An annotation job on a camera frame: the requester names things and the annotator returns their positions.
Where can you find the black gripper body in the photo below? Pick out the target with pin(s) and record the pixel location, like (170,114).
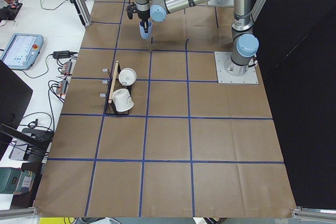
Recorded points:
(142,15)

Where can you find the blue plastic cup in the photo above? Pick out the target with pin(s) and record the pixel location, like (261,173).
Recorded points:
(145,34)

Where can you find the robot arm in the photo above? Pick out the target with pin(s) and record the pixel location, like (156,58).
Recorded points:
(244,42)

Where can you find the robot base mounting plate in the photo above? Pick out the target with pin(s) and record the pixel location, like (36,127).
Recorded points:
(230,73)

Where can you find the white smiley cup right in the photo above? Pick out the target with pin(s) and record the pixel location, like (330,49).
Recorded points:
(127,76)

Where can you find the white smiley cup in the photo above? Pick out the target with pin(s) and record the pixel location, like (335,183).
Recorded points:
(122,100)
(127,76)

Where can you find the white smiley cup left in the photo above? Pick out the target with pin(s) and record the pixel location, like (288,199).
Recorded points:
(122,100)

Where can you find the black power brick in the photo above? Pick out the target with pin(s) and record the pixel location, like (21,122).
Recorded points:
(61,54)

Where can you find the red black adapter box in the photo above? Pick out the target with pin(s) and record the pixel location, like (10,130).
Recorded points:
(66,68)

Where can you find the teach pendant tablet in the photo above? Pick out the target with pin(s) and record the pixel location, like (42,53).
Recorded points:
(22,51)

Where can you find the black monitor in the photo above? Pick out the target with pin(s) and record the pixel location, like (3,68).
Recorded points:
(15,97)

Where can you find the black wire cup rack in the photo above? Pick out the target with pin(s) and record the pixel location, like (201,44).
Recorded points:
(113,84)

